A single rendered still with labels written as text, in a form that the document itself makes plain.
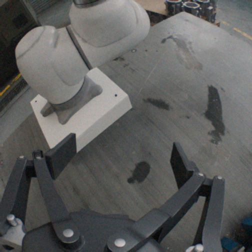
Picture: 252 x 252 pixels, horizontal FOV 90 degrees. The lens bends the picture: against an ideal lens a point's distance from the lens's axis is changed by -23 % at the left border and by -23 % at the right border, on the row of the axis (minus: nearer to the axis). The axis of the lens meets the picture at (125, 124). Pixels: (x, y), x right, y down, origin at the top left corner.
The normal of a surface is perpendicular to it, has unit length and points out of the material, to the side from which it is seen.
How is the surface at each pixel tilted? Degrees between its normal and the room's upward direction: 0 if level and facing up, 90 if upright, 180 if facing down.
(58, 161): 101
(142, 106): 0
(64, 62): 82
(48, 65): 87
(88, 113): 2
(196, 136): 0
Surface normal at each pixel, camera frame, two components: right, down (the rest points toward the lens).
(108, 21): 0.35, 0.87
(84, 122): -0.22, -0.40
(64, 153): 0.99, 0.08
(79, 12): -0.46, 0.48
